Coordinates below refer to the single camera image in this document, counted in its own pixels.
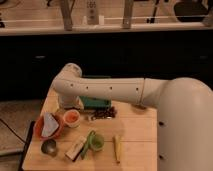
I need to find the orange bowl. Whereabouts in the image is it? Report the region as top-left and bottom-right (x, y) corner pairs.
(33, 113), (64, 140)

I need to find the dark grapes bunch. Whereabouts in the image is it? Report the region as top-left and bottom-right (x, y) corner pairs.
(89, 107), (117, 121)

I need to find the white folded napkin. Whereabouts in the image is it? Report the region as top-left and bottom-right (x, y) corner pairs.
(41, 113), (59, 137)

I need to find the wooden post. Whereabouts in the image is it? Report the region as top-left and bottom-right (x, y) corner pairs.
(59, 0), (73, 31)
(122, 0), (134, 29)

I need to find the green box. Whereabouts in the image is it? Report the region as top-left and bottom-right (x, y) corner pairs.
(80, 96), (111, 109)

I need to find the wooden block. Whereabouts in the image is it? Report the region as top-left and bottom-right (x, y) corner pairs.
(65, 136), (86, 161)

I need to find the green measuring cup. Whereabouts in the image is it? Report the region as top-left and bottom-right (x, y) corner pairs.
(81, 131), (104, 159)

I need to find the left wooden post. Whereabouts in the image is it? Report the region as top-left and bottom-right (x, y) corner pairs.
(59, 0), (73, 31)

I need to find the yellow banana-like stick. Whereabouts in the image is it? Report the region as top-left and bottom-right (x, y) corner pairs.
(113, 135), (121, 163)

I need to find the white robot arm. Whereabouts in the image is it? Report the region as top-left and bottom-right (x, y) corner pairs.
(52, 63), (213, 171)

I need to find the white remote control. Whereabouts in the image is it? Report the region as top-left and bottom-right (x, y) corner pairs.
(86, 0), (99, 25)

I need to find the white paper cup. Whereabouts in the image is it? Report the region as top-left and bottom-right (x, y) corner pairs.
(63, 109), (80, 128)

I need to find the right wooden post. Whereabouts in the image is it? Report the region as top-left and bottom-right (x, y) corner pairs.
(122, 0), (134, 29)

